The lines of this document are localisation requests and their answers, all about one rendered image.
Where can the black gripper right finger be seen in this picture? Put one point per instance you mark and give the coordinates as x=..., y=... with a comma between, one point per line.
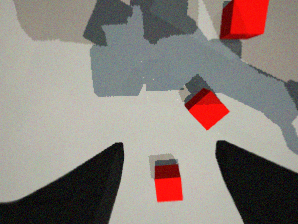
x=263, y=192

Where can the red cube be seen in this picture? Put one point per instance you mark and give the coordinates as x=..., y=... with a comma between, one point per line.
x=168, y=183
x=243, y=19
x=206, y=108

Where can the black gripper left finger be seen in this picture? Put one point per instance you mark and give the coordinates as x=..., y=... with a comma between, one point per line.
x=85, y=195

